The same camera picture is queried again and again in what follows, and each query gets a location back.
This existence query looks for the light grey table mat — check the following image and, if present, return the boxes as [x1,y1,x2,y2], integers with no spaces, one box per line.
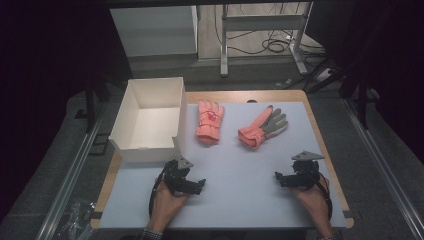
[99,101,348,230]

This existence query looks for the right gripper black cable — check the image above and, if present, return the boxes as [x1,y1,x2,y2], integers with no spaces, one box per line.
[316,173,334,222]

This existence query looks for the pink glove with red string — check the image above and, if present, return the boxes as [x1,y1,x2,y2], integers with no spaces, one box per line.
[195,99,226,145]

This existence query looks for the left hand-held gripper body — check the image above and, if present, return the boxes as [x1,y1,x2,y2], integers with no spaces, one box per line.
[162,155,195,195]

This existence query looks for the white metal desk frame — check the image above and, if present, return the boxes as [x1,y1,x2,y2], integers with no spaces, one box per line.
[219,1,315,78]

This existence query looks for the black floor bracket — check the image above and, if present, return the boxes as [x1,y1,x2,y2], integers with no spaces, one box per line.
[87,132,111,156]

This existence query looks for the dark curtain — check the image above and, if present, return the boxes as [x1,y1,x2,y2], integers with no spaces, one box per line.
[305,0,424,165]
[0,0,133,218]

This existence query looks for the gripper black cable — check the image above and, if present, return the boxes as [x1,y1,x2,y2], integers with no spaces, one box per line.
[316,173,334,222]
[148,165,168,219]

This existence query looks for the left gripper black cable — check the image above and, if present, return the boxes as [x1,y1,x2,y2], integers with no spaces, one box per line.
[148,165,168,219]

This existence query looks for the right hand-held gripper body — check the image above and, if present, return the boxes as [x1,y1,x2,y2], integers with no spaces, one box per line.
[290,150,325,191]

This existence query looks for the white box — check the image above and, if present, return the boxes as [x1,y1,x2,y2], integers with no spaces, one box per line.
[108,77,188,164]

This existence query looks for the clear plastic bag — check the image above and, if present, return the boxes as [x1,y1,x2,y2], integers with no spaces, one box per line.
[60,198,98,240]

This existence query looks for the pink and grey glove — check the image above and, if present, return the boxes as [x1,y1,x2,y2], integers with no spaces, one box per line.
[237,104,290,150]

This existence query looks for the white power strip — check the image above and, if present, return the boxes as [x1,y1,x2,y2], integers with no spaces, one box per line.
[314,67,333,83]

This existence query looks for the white cabinet panel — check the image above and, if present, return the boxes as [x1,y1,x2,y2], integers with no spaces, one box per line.
[109,5,199,58]

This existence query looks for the black floor cables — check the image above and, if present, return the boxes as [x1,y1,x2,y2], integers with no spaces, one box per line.
[226,29,327,57]

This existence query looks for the person's right hand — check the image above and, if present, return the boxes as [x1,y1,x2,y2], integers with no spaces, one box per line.
[292,176,334,233]

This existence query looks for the black metal stand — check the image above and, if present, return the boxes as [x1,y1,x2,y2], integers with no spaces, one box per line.
[305,55,372,131]
[74,77,112,134]

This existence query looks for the person's left hand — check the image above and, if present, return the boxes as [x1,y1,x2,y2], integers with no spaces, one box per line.
[147,181,190,232]

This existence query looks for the metal floor rail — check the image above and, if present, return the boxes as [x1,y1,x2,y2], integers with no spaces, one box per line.
[34,108,112,240]
[342,97,424,240]

